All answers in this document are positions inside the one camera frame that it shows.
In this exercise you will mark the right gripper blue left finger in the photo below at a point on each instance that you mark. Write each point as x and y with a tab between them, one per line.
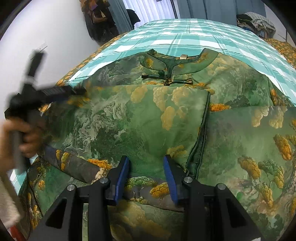
117	179

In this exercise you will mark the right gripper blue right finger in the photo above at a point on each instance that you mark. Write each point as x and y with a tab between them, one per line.
174	177

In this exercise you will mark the green landscape print padded jacket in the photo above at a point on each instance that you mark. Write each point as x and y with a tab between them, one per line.
217	117

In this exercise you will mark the cream fleece left sleeve forearm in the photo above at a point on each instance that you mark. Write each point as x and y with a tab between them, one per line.
11	207

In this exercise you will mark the dark clothes hanging on rack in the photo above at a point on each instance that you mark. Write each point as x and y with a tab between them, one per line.
99	22

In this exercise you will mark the pile of clothes on chair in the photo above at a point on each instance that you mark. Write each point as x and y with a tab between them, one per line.
256	23

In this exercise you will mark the person's left hand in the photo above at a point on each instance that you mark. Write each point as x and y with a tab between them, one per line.
19	138

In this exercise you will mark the blue grey left curtain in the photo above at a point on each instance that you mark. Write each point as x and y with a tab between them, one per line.
120	16

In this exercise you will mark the blue grey curtain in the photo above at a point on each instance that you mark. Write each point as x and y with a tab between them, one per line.
216	10
120	16

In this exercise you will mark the teal white plaid bed blanket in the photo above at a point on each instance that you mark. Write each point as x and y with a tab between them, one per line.
216	99

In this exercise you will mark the white wall switch plate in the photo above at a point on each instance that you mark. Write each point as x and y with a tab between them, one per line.
41	47

